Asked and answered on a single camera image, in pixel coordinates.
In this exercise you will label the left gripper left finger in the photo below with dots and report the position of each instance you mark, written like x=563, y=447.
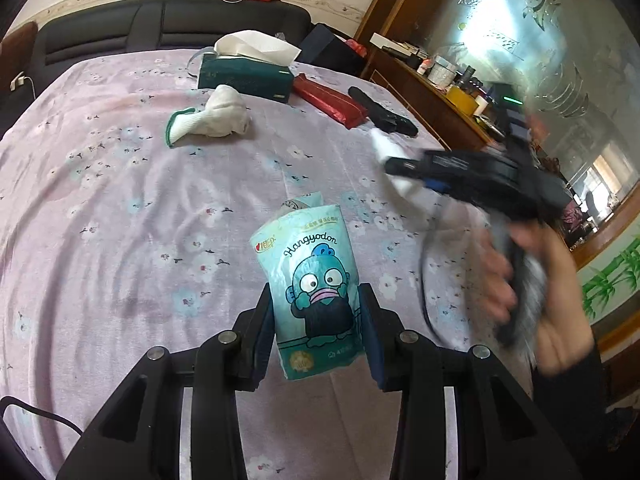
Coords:
x=232, y=361

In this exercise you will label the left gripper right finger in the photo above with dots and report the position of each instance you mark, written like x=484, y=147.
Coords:
x=404, y=361

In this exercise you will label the teal cartoon tissue pack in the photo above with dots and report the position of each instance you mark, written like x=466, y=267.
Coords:
x=305, y=252

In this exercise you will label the white small bottle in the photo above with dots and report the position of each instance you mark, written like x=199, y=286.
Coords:
x=400, y=170

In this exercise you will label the person's right hand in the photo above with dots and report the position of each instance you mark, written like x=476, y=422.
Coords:
x=564, y=336

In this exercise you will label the wooden sideboard cabinet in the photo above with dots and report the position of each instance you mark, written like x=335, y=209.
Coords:
x=453, y=129

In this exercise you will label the white plastic jar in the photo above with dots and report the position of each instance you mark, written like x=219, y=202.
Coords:
x=442, y=73

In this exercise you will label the black pistol-shaped object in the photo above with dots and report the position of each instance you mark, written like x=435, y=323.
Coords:
x=383, y=118

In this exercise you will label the bamboo painted glass panel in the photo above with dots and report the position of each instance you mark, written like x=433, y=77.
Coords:
x=612, y=278

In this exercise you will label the etched glass partition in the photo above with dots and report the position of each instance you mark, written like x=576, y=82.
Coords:
x=575, y=65

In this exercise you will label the lilac floral bed sheet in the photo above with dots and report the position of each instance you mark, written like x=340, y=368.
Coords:
x=113, y=242

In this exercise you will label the dark red pouch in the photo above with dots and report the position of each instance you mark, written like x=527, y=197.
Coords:
x=337, y=105

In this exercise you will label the dark blue shopping bag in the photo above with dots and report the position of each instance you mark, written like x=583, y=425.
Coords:
x=325, y=47

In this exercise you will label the white green crumpled cloth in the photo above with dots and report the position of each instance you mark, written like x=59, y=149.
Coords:
x=224, y=114

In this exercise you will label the green tissue box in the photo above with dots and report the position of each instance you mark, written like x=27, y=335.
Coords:
x=246, y=76

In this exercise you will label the black leather sofa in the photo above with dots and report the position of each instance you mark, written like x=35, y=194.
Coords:
x=33, y=56

